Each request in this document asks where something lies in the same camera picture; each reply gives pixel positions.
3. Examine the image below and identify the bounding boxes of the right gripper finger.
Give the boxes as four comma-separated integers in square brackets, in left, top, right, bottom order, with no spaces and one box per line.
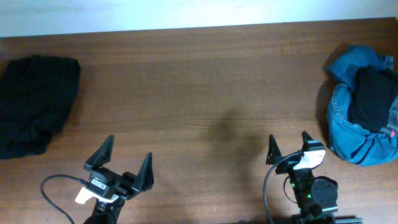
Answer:
[302,131,325,152]
[266,134,282,165]

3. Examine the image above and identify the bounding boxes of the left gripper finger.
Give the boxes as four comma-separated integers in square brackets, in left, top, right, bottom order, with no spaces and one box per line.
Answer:
[83,135,114,170]
[132,152,154,192]

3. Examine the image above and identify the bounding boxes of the black pants with red waistband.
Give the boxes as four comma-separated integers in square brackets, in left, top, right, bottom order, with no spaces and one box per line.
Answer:
[349,66,397,137]

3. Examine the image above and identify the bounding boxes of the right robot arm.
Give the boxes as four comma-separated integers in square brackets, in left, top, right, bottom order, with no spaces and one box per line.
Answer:
[263,131,338,223]

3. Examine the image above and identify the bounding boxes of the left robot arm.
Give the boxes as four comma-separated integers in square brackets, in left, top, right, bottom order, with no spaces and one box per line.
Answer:
[75,135,154,223]

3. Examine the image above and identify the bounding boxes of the blue denim jeans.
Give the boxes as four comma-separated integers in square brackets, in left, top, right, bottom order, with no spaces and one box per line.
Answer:
[324,44,397,166]

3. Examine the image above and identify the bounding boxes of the folded black cloth pile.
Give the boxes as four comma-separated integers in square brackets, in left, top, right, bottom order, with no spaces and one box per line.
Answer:
[1,55,81,159]

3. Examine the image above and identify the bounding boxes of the black metal base rail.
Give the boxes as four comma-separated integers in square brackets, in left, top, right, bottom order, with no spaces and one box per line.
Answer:
[335,217,363,224]

